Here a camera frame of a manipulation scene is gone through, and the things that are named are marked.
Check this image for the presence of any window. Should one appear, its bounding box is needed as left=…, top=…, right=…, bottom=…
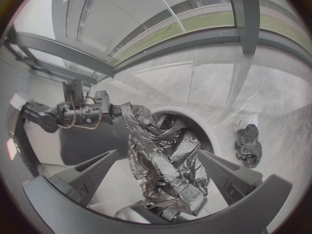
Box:
left=2, top=0, right=312, bottom=86

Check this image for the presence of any black plastic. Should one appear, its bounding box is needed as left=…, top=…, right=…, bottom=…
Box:
left=234, top=124, right=263, bottom=169

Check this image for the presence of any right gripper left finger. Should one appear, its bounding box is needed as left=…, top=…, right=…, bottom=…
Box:
left=50, top=149, right=119, bottom=207

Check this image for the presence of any black plastic bag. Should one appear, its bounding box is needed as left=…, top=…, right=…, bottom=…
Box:
left=120, top=102, right=209, bottom=217

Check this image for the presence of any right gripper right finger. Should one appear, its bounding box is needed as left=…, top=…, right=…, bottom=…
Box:
left=196, top=149, right=264, bottom=207

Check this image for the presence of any clear wrapper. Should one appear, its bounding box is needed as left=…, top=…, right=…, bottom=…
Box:
left=239, top=113, right=259, bottom=131

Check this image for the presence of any pale grey trash bin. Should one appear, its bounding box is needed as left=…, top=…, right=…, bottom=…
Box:
left=149, top=106, right=222, bottom=161

